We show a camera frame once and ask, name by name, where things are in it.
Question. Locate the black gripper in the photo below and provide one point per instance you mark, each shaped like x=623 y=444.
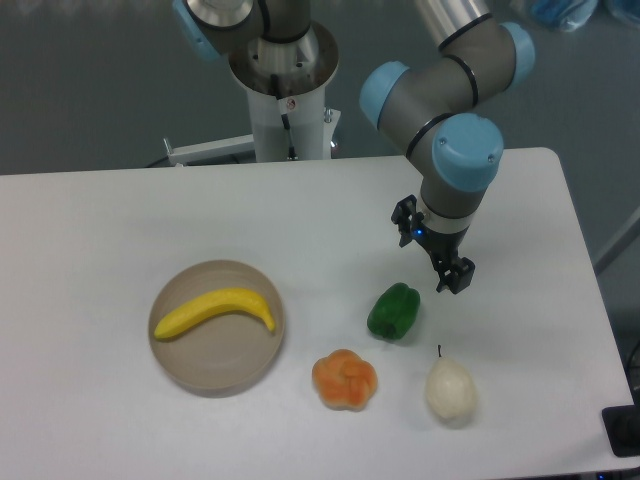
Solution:
x=440 y=236

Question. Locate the yellow banana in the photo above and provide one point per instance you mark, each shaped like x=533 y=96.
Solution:
x=212 y=304

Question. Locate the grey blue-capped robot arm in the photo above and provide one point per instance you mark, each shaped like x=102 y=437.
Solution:
x=427 y=114

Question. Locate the beige round plate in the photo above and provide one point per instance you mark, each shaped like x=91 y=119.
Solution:
x=228 y=353

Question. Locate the green bell pepper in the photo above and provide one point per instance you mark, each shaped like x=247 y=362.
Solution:
x=395 y=312

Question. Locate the white pear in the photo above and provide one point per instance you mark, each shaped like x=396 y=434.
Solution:
x=450 y=390

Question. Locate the orange knotted bread roll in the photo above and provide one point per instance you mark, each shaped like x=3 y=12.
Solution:
x=344 y=381

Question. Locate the black device at table edge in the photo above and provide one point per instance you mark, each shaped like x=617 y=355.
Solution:
x=622 y=428

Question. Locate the blue plastic bag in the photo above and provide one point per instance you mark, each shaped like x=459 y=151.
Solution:
x=568 y=16

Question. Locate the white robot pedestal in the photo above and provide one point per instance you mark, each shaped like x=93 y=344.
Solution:
x=285 y=87

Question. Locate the white metal bracket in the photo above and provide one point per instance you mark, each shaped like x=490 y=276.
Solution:
x=210 y=153

